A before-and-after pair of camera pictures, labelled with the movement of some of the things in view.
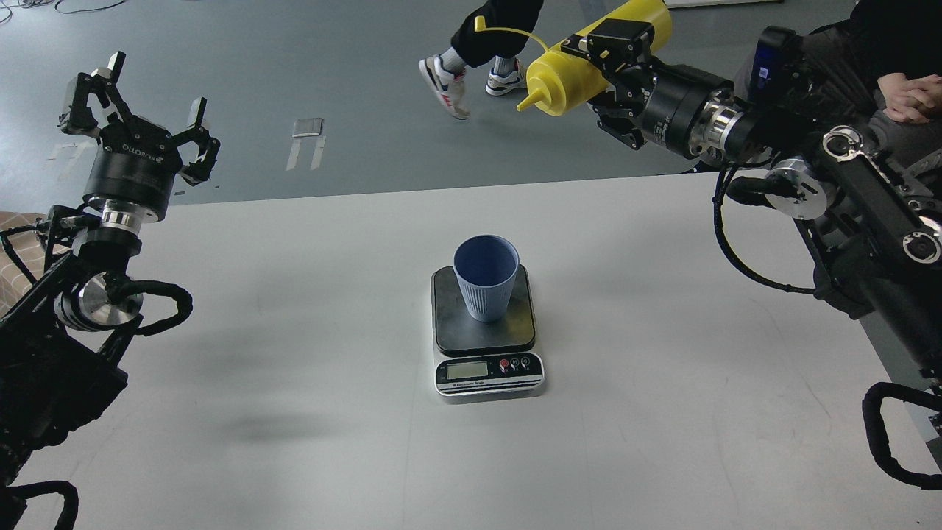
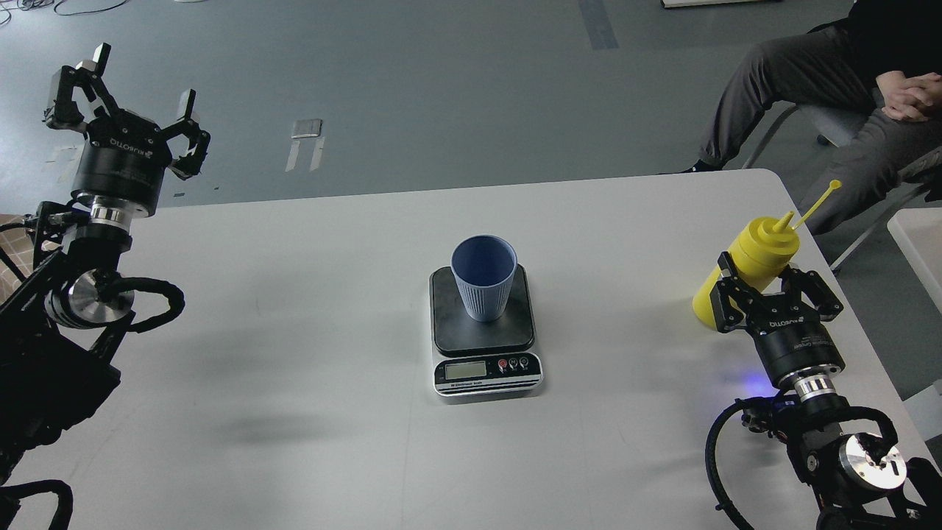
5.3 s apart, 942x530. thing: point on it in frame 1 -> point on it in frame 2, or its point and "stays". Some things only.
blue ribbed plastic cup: (486, 266) stays
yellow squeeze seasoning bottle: (478, 27) -> (764, 247)
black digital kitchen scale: (477, 360) stays
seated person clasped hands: (910, 100) stays
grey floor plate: (307, 127) stays
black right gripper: (675, 116) -> (794, 343)
